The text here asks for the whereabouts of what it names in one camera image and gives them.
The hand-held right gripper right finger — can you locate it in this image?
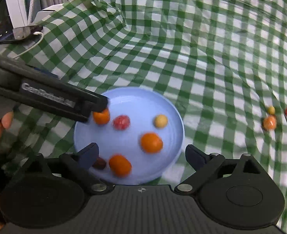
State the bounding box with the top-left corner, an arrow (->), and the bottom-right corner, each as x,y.
174,144 -> 264,196

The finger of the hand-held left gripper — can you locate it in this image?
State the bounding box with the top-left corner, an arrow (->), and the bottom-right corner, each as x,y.
73,88 -> 109,123

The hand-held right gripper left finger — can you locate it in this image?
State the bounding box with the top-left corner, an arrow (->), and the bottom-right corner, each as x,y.
23,142 -> 115,196

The dark red date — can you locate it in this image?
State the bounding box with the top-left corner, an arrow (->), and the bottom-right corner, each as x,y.
92,157 -> 107,170

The blue round plate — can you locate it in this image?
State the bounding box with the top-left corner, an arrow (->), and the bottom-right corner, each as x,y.
73,87 -> 185,186

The black smartphone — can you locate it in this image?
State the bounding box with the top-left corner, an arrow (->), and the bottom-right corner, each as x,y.
0,25 -> 43,45

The black white braided pole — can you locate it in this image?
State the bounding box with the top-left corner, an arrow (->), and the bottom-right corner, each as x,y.
27,0 -> 38,26

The green white checkered tablecloth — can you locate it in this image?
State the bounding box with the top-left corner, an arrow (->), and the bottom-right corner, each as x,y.
0,0 -> 287,232

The white charging cable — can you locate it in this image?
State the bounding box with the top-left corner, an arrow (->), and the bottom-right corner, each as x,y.
13,31 -> 44,59

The white door frame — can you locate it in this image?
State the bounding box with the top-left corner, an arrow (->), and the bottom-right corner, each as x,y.
4,0 -> 28,28

